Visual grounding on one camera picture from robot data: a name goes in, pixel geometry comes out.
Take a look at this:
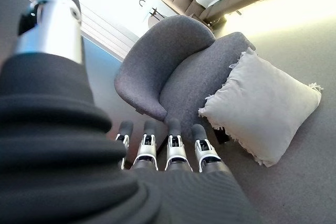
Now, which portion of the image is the grey fabric armchair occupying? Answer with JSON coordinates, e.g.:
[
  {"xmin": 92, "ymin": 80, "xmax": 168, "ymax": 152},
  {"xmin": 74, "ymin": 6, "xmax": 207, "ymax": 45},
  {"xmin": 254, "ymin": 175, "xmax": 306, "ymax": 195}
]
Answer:
[{"xmin": 114, "ymin": 15, "xmax": 257, "ymax": 145}]

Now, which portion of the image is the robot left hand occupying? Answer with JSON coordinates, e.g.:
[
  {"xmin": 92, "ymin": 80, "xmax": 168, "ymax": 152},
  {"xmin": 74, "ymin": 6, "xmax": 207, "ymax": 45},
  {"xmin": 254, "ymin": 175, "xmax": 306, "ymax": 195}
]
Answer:
[{"xmin": 0, "ymin": 0, "xmax": 263, "ymax": 224}]

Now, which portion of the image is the dark cable bundle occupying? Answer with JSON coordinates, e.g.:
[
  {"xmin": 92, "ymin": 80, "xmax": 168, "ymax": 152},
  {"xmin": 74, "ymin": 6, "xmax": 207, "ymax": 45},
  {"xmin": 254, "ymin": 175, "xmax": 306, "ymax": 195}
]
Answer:
[{"xmin": 149, "ymin": 6, "xmax": 161, "ymax": 22}]

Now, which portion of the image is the white fringed cushion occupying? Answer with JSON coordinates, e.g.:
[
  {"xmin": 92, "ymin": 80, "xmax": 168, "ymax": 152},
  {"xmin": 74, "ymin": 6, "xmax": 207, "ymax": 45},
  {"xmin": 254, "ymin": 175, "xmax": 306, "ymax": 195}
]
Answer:
[{"xmin": 198, "ymin": 47, "xmax": 324, "ymax": 168}]

